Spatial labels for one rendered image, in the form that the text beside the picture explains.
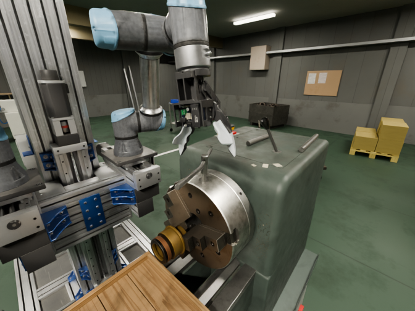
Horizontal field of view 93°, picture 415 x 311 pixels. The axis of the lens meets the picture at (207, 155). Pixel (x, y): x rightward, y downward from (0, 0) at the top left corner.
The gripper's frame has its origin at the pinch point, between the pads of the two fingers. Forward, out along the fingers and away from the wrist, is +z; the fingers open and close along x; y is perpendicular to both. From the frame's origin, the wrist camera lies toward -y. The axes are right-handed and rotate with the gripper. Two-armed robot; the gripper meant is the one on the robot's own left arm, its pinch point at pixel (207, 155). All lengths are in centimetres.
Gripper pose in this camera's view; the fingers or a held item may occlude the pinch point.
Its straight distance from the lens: 50.3
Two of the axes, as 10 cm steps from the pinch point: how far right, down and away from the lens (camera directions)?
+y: -4.2, 3.0, -8.6
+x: 9.0, 0.3, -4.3
